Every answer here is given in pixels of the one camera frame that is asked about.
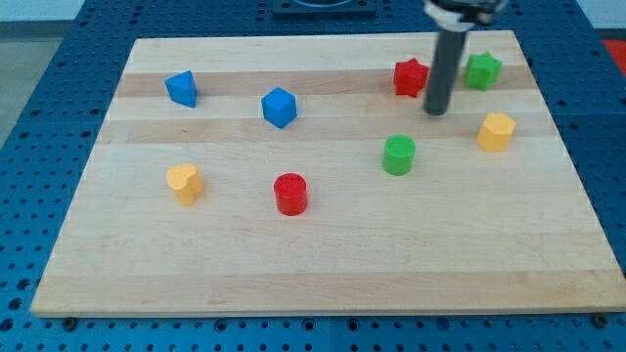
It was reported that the blue cube block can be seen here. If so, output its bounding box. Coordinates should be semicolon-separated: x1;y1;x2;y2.
261;87;297;129

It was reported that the red star block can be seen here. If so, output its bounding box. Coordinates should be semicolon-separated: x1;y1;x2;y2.
393;58;429;98

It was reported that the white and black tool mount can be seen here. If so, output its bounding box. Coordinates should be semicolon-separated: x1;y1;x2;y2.
424;0;509;31

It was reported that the blue triangle block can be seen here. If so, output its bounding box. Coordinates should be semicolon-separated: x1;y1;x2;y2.
164;70;197;109

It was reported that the wooden board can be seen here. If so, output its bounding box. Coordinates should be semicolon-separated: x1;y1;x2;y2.
31;30;625;318

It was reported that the yellow heart block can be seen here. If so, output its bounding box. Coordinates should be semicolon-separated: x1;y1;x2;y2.
165;163;204;206

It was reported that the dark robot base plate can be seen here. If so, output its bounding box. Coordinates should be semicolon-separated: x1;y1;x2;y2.
270;0;377;17

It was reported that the green cylinder block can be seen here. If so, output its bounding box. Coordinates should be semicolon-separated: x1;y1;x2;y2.
381;134;417;176

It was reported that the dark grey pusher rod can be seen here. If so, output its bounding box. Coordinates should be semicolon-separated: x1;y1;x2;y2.
424;28;467;116

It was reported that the green star block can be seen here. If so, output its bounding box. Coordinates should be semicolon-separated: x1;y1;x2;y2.
465;52;503;91

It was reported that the yellow hexagon block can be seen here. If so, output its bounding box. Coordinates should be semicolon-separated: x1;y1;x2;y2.
476;112;516;153

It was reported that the red cylinder block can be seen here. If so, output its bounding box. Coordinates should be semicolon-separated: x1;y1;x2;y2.
274;173;308;216

